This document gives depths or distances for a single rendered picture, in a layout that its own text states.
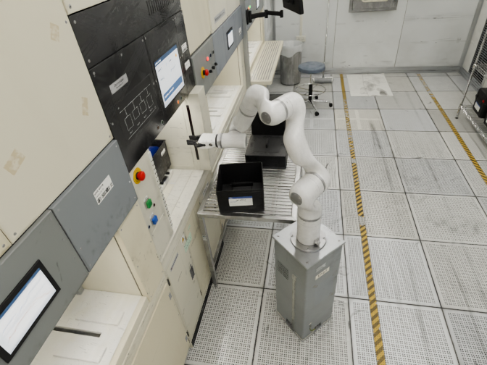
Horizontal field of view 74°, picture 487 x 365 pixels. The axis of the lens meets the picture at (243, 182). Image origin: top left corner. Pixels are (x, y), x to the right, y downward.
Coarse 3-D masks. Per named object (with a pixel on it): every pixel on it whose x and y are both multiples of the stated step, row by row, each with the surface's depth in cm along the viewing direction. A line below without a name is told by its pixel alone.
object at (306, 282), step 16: (288, 240) 175; (336, 240) 173; (288, 256) 174; (304, 256) 166; (320, 256) 165; (336, 256) 176; (288, 272) 182; (304, 272) 166; (320, 272) 174; (336, 272) 186; (288, 288) 191; (304, 288) 174; (320, 288) 184; (288, 304) 202; (304, 304) 183; (320, 304) 196; (288, 320) 213; (304, 320) 193; (320, 320) 209; (304, 336) 206
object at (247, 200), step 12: (228, 168) 209; (240, 168) 209; (252, 168) 209; (228, 180) 216; (240, 180) 215; (252, 180) 215; (216, 192) 187; (228, 192) 186; (240, 192) 186; (252, 192) 186; (228, 204) 192; (240, 204) 192; (252, 204) 192; (264, 204) 193
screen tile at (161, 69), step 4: (164, 64) 149; (160, 68) 146; (164, 68) 149; (168, 68) 154; (160, 72) 146; (164, 72) 150; (168, 72) 154; (160, 76) 146; (168, 76) 154; (164, 80) 150; (168, 80) 155; (164, 84) 150; (168, 84) 155; (164, 88) 150
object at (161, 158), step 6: (156, 144) 202; (162, 144) 197; (162, 150) 197; (156, 156) 189; (162, 156) 198; (168, 156) 206; (156, 162) 190; (162, 162) 198; (168, 162) 206; (156, 168) 190; (162, 168) 199; (168, 168) 207; (162, 174) 199; (168, 174) 209
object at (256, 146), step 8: (256, 136) 246; (264, 136) 245; (272, 136) 244; (280, 136) 243; (248, 144) 238; (256, 144) 237; (264, 144) 236; (272, 144) 235; (280, 144) 234; (248, 152) 229; (256, 152) 228; (264, 152) 228; (272, 152) 227; (280, 152) 226; (248, 160) 229; (256, 160) 227; (264, 160) 226; (272, 160) 225; (280, 160) 224; (280, 168) 228
